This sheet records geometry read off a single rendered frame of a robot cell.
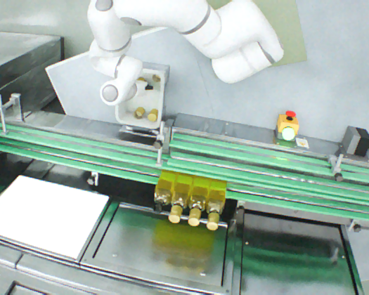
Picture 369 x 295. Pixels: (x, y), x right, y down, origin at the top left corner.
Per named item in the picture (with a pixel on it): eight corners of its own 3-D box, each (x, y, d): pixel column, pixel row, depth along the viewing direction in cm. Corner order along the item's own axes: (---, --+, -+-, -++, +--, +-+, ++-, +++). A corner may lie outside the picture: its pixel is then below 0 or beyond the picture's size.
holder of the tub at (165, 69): (123, 123, 133) (117, 133, 127) (125, 59, 119) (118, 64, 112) (164, 130, 132) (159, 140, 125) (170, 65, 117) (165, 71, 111)
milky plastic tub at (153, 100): (122, 112, 130) (114, 122, 123) (124, 59, 118) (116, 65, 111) (164, 120, 129) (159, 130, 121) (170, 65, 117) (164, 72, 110)
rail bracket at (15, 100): (23, 114, 135) (-8, 139, 116) (19, 79, 126) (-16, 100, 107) (32, 116, 135) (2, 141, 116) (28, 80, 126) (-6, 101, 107)
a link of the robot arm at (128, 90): (109, 50, 86) (141, 61, 86) (121, 50, 97) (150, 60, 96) (94, 101, 91) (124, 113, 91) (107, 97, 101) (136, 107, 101)
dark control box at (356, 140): (341, 142, 121) (346, 153, 114) (347, 124, 117) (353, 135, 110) (359, 146, 120) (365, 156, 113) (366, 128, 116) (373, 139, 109)
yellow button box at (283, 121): (275, 129, 123) (276, 138, 117) (279, 112, 119) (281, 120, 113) (292, 132, 123) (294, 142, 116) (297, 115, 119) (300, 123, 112)
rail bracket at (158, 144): (159, 153, 121) (150, 172, 111) (162, 112, 112) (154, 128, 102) (167, 154, 121) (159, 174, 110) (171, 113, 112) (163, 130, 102)
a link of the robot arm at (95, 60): (136, 26, 75) (143, 64, 95) (89, 12, 75) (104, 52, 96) (121, 55, 73) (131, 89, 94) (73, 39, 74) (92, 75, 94)
